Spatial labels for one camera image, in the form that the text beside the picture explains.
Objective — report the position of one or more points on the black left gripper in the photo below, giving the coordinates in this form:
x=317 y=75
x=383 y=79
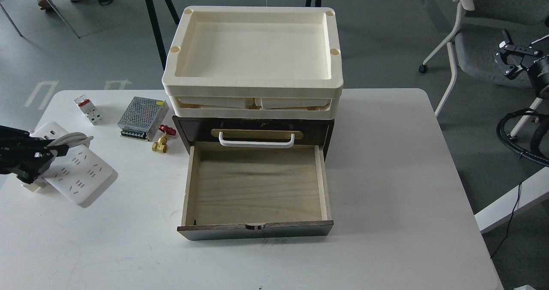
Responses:
x=25 y=156

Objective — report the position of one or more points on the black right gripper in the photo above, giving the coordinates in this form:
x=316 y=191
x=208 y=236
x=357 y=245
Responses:
x=512 y=59

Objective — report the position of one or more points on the white power strip with cable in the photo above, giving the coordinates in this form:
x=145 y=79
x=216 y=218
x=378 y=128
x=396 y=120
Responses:
x=81 y=176

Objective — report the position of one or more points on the white adapter plug with prongs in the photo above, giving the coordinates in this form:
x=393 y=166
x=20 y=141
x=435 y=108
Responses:
x=36 y=185

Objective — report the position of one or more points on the grey office chair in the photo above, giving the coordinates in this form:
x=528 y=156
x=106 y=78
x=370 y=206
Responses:
x=472 y=47

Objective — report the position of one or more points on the white red circuit breaker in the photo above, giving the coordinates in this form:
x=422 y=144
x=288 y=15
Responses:
x=88 y=109

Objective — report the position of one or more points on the silver metal power supply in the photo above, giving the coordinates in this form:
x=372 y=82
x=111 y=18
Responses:
x=142 y=118

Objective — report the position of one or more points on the white bench edge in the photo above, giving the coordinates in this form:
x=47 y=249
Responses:
x=534 y=190

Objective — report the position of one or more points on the open wooden drawer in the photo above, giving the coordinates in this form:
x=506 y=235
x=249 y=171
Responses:
x=255 y=193

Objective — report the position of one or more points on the cream plastic tray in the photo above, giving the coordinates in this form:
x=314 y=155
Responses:
x=255 y=62

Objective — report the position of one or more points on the brass valve with red handle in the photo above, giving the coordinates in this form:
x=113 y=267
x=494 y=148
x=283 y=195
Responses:
x=161 y=145

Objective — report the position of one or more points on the white drawer handle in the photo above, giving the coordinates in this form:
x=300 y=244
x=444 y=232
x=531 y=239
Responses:
x=252 y=144

